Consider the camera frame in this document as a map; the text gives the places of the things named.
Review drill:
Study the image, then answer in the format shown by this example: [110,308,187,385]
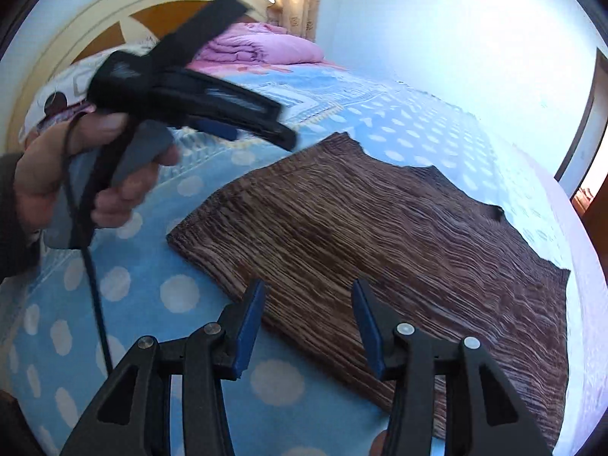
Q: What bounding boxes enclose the brown knitted sweater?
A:
[167,134,569,445]

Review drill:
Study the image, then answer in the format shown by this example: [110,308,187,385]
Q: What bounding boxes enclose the dark sleeved left forearm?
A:
[0,154,40,281]

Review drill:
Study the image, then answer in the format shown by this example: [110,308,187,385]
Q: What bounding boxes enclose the person's left hand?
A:
[13,112,179,248]

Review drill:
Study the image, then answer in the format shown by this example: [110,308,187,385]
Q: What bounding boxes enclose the white patterned pillow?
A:
[19,38,158,144]

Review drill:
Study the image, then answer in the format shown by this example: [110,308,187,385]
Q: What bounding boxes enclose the cream wooden headboard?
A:
[1,0,271,152]

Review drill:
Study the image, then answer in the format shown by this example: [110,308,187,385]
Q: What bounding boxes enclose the folded purple quilt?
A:
[195,23,325,65]

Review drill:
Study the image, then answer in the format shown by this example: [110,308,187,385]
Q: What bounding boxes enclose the beige patterned curtain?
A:
[237,0,325,43]

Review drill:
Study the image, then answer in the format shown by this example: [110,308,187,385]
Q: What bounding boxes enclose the brown wooden door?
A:
[572,179,608,274]

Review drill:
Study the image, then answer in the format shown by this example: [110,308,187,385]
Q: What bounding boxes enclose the black cable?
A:
[61,113,116,376]

